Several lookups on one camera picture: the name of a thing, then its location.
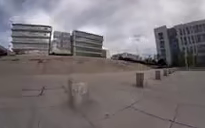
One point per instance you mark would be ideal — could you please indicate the grey concrete slab pavement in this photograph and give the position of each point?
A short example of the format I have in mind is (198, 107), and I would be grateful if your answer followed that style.
(176, 96)

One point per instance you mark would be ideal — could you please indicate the concrete bollard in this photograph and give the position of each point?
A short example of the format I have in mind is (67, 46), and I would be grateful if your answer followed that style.
(165, 72)
(140, 80)
(157, 75)
(78, 93)
(170, 71)

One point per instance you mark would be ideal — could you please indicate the low long building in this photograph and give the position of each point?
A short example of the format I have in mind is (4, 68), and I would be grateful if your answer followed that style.
(126, 56)

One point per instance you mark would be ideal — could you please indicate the grey banded building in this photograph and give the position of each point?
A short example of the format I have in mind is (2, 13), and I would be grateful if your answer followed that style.
(31, 38)
(86, 45)

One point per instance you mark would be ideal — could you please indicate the bare brown slope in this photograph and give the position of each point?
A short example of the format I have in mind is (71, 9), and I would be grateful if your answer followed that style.
(66, 65)

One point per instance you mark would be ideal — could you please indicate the pale building with dark windows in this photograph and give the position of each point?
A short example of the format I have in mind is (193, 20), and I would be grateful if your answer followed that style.
(190, 41)

